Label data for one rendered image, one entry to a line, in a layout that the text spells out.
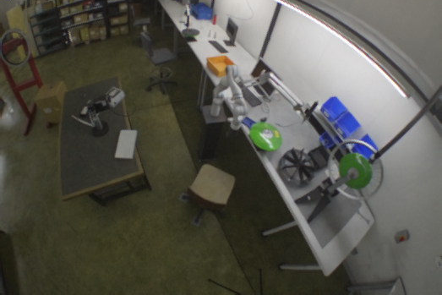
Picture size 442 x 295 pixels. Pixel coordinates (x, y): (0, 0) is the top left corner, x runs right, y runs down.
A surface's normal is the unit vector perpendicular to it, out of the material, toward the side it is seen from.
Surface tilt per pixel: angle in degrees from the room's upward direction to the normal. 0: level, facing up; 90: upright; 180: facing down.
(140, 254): 0
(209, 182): 0
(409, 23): 90
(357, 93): 90
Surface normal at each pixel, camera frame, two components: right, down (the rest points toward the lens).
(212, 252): 0.18, -0.62
